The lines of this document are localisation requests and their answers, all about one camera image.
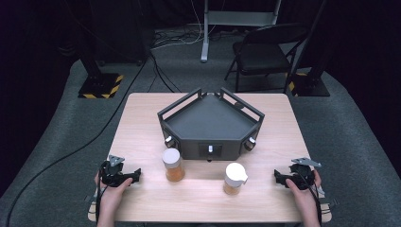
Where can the spout-lid jar of orange powder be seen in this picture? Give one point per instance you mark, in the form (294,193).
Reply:
(234,178)

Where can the person's left hand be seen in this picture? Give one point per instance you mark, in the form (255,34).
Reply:
(110,194)

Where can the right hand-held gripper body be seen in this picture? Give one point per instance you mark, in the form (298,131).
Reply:
(302,176)

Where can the dark box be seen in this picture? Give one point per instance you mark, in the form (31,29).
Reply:
(123,31)

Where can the flat-lid jar of orange powder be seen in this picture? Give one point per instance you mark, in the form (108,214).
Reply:
(172,165)

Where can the black folding chair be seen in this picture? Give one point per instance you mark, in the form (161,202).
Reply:
(263,56)

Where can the black stand with striped base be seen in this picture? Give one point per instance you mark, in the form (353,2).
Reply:
(310,83)
(99,85)

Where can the white metal stand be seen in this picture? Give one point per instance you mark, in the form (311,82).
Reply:
(205,31)

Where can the black hexagonal tray device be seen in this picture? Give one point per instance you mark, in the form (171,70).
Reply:
(209,121)

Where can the grey metal table bracket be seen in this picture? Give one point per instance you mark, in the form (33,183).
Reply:
(89,198)
(331,201)

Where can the person's right hand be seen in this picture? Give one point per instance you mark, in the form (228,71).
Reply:
(302,195)

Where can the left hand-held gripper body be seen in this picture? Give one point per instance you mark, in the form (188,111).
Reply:
(111,173)

